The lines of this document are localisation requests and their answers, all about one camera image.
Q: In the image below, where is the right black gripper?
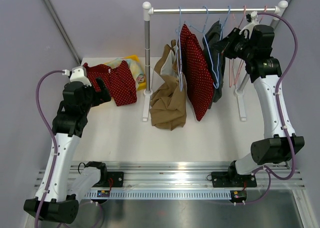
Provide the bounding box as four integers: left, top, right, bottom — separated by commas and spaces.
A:
211, 28, 256, 62

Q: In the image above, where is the grey dotted skirt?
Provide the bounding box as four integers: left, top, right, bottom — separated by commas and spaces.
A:
202, 21, 226, 103

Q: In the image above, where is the red polka-dot skirt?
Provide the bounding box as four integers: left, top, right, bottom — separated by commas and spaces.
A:
83, 60, 137, 106
180, 24, 214, 121

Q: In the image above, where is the pink hanger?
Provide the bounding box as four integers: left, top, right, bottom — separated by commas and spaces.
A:
229, 5, 247, 88
234, 5, 269, 83

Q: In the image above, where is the floral pastel skirt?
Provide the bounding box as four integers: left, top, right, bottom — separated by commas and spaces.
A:
105, 58, 145, 84

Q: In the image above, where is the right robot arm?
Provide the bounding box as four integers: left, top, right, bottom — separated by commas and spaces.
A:
211, 24, 305, 188

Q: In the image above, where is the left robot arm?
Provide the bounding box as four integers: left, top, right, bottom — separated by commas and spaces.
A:
23, 78, 111, 228

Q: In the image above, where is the tan skirt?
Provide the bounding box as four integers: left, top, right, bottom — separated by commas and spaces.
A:
149, 39, 187, 131

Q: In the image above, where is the yellow plastic tray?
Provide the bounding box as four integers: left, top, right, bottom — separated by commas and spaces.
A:
105, 55, 146, 90

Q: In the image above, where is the white metal clothes rack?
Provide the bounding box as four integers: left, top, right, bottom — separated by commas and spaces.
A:
141, 0, 290, 123

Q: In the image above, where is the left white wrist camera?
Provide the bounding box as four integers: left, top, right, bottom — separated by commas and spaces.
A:
62, 66, 92, 87

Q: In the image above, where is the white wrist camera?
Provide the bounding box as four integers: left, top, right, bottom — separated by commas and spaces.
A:
62, 66, 92, 87
239, 11, 259, 38

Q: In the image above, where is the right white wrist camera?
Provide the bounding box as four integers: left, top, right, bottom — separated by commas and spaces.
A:
239, 11, 259, 38

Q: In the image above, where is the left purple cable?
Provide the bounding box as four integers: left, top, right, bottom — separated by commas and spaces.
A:
33, 69, 105, 228

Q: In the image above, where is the purple cable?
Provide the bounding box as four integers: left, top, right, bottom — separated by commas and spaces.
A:
207, 12, 300, 206
33, 69, 105, 228

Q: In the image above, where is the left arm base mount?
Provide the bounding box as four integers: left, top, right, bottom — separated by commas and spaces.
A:
93, 172, 124, 188

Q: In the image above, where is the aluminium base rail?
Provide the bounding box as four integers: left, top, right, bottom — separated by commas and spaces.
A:
34, 160, 307, 191

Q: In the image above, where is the white slotted cable duct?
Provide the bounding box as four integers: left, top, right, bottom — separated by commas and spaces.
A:
84, 190, 231, 200

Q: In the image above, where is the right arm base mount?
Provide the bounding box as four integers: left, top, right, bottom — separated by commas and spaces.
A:
206, 172, 257, 188

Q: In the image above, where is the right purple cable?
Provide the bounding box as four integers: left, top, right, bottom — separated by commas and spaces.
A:
207, 12, 300, 206

